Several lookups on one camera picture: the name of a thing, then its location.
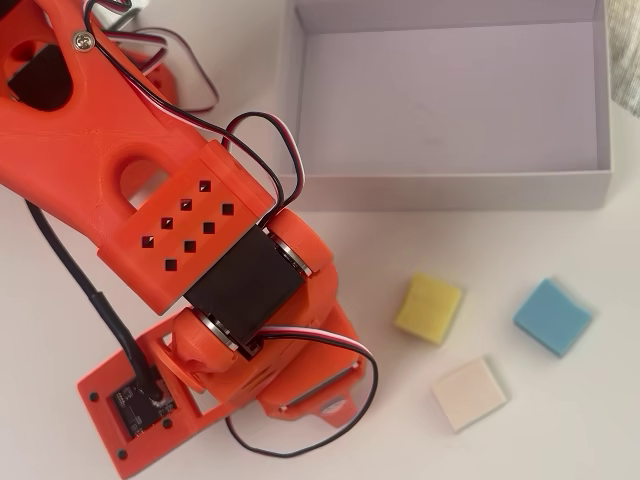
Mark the orange gripper black servo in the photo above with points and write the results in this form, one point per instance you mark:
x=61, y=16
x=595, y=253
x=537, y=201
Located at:
x=320, y=391

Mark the blue foam cuboid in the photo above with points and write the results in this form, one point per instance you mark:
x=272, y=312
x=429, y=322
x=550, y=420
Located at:
x=552, y=317

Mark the white cardboard box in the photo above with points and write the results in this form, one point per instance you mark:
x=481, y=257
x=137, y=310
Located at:
x=450, y=192

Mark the yellow foam cuboid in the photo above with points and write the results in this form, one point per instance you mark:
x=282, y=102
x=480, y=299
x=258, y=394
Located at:
x=427, y=307

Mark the white foam cuboid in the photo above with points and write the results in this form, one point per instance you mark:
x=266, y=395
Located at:
x=470, y=395

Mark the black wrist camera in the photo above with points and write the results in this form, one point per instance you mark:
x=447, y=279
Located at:
x=132, y=407

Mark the orange robot base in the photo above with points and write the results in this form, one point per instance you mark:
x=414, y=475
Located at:
x=165, y=82

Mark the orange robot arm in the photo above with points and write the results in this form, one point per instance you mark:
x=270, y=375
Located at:
x=75, y=150

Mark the orange camera mount plate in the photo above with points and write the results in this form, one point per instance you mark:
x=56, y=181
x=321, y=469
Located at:
x=100, y=430

